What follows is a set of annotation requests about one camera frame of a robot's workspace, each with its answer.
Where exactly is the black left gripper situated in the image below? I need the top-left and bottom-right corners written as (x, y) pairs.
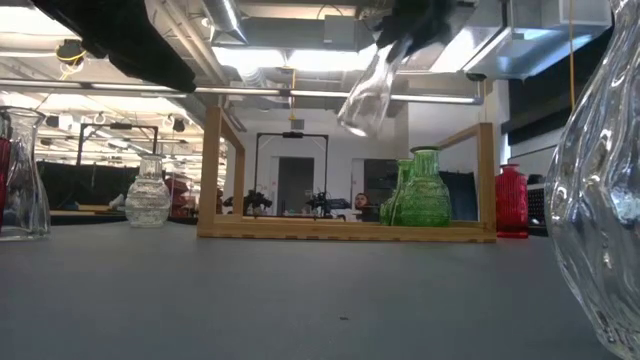
top-left (29, 0), bottom-right (197, 93)

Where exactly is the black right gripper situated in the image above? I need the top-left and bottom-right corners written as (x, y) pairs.
top-left (375, 0), bottom-right (457, 64)

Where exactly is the clear slender glass vase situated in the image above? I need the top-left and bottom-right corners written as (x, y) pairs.
top-left (336, 37), bottom-right (416, 139)

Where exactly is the clear ribbed round glass vase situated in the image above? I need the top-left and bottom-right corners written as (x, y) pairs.
top-left (123, 153), bottom-right (172, 229)

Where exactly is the green textured glass vase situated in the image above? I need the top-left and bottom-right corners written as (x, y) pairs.
top-left (389, 145), bottom-right (454, 229)

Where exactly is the green slender glass vase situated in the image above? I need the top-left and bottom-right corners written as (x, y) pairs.
top-left (378, 158), bottom-right (416, 227)

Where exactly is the red ribbed glass vase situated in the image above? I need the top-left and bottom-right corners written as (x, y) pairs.
top-left (0, 137), bottom-right (12, 231)
top-left (494, 163), bottom-right (530, 240)

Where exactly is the clear conical glass vase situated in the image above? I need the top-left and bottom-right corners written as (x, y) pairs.
top-left (0, 105), bottom-right (52, 242)

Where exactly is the clear wavy glass vase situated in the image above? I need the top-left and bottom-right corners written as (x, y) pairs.
top-left (543, 0), bottom-right (640, 360)

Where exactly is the wooden slatted shelf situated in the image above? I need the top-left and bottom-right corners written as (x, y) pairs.
top-left (196, 105), bottom-right (499, 245)

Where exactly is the grey ceiling unit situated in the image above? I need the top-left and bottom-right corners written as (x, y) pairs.
top-left (323, 14), bottom-right (362, 51)

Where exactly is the silver horizontal pipe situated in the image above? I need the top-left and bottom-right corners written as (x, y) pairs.
top-left (0, 77), bottom-right (485, 106)

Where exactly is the ceiling light panel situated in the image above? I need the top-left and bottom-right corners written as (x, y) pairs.
top-left (212, 47), bottom-right (379, 72)

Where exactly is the red cabinet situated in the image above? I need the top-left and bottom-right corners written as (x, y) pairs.
top-left (164, 177), bottom-right (191, 219)

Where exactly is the black partition screen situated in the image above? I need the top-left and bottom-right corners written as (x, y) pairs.
top-left (37, 159), bottom-right (141, 211)

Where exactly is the person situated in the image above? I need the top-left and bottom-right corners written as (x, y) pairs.
top-left (353, 192), bottom-right (381, 223)

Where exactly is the black perforated panel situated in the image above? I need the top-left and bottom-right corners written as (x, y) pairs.
top-left (527, 182), bottom-right (550, 229)

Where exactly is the grey table mat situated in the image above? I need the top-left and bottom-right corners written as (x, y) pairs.
top-left (0, 219), bottom-right (640, 360)

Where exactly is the black background rig frame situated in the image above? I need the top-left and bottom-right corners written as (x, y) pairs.
top-left (253, 131), bottom-right (330, 211)
top-left (75, 123), bottom-right (160, 169)

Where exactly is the silver spiral duct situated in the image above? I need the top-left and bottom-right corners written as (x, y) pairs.
top-left (202, 0), bottom-right (250, 45)

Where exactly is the black ceiling cable reel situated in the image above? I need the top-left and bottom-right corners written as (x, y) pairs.
top-left (54, 38), bottom-right (90, 66)

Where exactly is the silver rectangular duct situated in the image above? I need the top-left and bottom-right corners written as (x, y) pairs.
top-left (462, 0), bottom-right (614, 82)

